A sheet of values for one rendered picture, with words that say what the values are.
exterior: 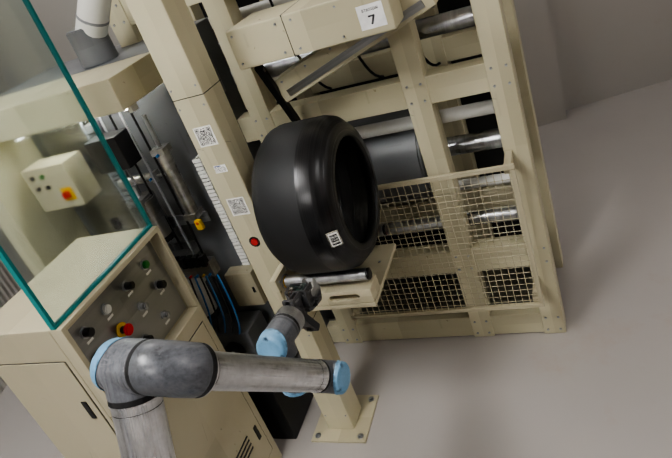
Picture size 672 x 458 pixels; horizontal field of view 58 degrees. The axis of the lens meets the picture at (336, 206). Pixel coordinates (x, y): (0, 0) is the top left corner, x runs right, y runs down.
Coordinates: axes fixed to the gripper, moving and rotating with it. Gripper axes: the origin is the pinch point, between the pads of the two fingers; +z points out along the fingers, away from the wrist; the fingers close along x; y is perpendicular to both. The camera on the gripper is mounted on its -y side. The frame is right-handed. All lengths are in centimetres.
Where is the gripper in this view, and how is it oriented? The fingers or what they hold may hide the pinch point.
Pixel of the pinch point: (316, 287)
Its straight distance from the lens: 202.2
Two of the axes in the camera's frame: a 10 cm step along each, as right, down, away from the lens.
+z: 3.1, -4.2, 8.5
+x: -9.1, 1.4, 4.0
